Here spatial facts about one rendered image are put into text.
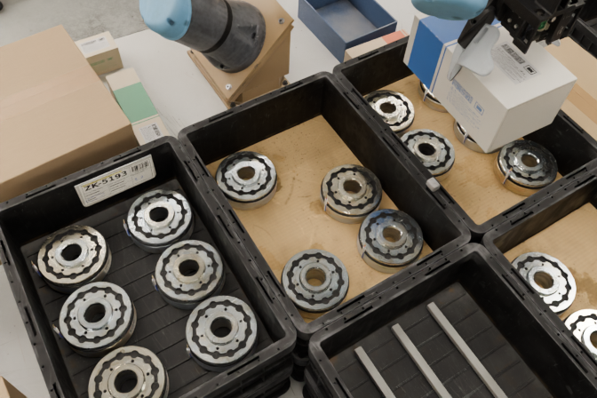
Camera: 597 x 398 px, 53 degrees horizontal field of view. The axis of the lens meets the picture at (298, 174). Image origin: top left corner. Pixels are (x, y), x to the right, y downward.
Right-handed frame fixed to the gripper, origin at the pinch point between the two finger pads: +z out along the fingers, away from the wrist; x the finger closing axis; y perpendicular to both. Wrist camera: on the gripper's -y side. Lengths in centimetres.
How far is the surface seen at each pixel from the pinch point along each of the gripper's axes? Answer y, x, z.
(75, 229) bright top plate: -16, -60, 25
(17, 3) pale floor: -194, -55, 112
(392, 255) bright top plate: 10.5, -17.9, 24.7
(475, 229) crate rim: 15.1, -7.5, 17.9
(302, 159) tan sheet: -14.2, -20.0, 28.1
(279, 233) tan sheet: -2.6, -30.7, 28.0
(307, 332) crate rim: 17.2, -37.1, 17.9
